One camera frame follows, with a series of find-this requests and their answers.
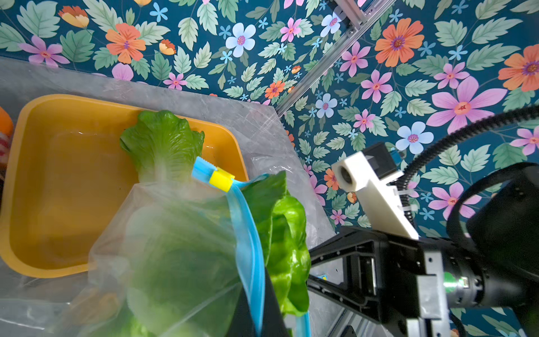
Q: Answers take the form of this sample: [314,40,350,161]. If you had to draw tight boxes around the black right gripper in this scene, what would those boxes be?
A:
[307,227,531,336]

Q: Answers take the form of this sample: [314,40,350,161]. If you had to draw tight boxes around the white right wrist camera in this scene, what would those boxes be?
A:
[331,143,419,240]

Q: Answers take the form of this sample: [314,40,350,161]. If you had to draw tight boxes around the green cabbage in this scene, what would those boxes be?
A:
[84,183,243,336]
[241,171,311,317]
[120,110,205,183]

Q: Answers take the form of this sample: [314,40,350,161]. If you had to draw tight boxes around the yellow plastic tray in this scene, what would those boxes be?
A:
[0,93,250,279]

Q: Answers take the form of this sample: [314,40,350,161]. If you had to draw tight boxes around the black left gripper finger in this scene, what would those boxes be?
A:
[225,269,291,337]

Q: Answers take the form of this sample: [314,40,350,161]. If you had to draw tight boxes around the clear zipper bag blue seal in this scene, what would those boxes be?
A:
[0,156,334,337]

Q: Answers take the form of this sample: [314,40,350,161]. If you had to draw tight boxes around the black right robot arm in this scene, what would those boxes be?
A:
[307,106,538,336]

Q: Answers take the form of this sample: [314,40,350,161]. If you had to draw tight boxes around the aluminium frame post right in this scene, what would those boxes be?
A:
[276,0,397,117]

